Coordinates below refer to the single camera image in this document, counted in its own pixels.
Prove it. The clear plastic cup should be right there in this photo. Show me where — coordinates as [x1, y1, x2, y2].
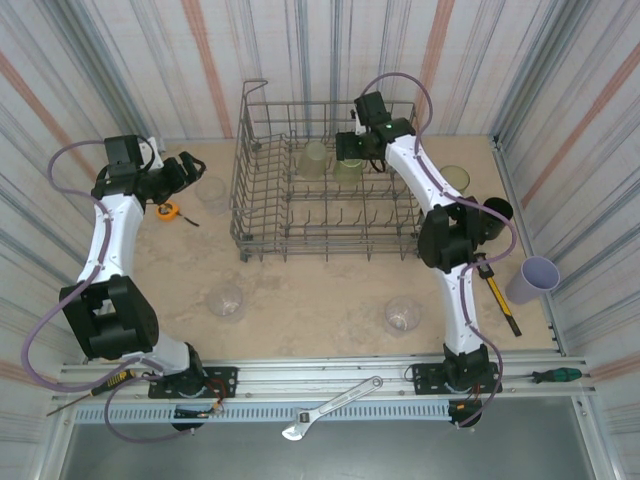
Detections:
[384, 295, 423, 335]
[207, 283, 246, 324]
[194, 175, 229, 216]

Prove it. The black yellow utility knife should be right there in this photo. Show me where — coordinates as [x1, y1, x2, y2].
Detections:
[474, 252, 523, 338]

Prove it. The grey slotted cable duct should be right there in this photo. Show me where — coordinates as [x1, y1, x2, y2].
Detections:
[72, 402, 454, 426]

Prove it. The lavender plastic cup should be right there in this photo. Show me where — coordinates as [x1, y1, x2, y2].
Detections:
[504, 255, 560, 304]

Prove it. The black orange power connector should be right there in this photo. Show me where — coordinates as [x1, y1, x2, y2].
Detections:
[447, 399, 484, 429]
[173, 403, 225, 420]

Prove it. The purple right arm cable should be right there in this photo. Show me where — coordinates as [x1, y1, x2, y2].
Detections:
[362, 72, 519, 429]

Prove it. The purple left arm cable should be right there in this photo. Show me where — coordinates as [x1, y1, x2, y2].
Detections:
[21, 139, 199, 444]

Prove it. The translucent green plastic cup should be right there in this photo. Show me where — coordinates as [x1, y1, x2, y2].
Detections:
[439, 164, 471, 197]
[333, 157, 365, 184]

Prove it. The black cup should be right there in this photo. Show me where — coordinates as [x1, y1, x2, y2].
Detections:
[477, 197, 515, 242]

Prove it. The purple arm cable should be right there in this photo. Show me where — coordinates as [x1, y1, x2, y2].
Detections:
[362, 72, 519, 429]
[21, 139, 199, 444]

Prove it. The grey metal sheet panel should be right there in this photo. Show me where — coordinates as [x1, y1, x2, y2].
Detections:
[59, 422, 601, 480]

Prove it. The aluminium mounting rail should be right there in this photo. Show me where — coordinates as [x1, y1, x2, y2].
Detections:
[52, 352, 599, 404]

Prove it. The orange tape measure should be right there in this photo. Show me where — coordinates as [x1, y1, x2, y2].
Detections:
[155, 199, 201, 229]

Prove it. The yellow black screwdriver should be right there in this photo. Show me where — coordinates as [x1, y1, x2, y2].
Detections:
[46, 368, 137, 418]

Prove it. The grey wire dish rack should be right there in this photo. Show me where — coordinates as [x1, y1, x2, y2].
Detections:
[228, 78, 427, 265]

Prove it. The frosted pale green textured cup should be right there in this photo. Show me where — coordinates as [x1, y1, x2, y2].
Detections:
[298, 141, 329, 180]

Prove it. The silver adjustable wrench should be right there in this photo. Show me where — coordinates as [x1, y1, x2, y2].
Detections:
[281, 375, 385, 442]

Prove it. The green black screwdriver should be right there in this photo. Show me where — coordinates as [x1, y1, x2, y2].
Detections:
[530, 367, 584, 385]

